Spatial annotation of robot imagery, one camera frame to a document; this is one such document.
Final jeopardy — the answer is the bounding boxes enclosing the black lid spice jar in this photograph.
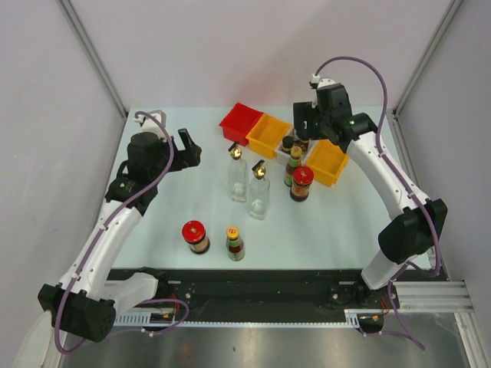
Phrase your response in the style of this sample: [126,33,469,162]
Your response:
[281,136,294,154]
[298,140,310,153]
[292,129,299,145]

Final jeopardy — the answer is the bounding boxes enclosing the green label sauce bottle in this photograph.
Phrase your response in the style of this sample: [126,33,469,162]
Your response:
[284,146,302,187]
[226,226,245,261]

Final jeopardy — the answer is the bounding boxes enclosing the red lid jar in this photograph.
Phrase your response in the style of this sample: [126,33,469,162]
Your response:
[182,220,210,255]
[290,166,315,202]

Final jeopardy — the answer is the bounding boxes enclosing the glass oil bottle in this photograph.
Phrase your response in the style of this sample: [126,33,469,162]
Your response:
[228,141,248,202]
[249,159,270,220]

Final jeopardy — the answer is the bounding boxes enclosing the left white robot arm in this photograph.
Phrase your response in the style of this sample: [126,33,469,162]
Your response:
[38,129,202,343]

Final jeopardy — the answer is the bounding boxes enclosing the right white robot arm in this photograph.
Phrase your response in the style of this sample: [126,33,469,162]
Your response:
[293,77,448,307]

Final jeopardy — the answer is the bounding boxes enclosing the white plastic bin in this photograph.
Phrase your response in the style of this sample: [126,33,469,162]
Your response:
[275,127,318,165]

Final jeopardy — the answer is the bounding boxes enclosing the right yellow plastic bin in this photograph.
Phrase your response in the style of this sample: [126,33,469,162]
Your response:
[305,140,349,187]

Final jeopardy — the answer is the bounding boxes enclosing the yellow plastic bin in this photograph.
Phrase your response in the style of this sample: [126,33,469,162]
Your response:
[246,113,291,159]
[305,140,349,187]

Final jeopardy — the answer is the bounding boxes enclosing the left yellow plastic bin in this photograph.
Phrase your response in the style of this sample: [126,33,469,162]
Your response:
[246,113,291,159]

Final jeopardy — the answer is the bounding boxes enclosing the red plastic bin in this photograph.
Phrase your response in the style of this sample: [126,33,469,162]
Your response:
[219,103,263,146]

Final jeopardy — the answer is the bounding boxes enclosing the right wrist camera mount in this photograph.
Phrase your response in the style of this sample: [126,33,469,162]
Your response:
[308,74,337,90]

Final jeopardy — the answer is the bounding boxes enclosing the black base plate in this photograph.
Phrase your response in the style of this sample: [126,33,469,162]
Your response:
[110,266,400,327]

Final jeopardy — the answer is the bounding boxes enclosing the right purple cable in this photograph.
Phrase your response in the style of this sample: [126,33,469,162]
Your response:
[313,56,442,350]

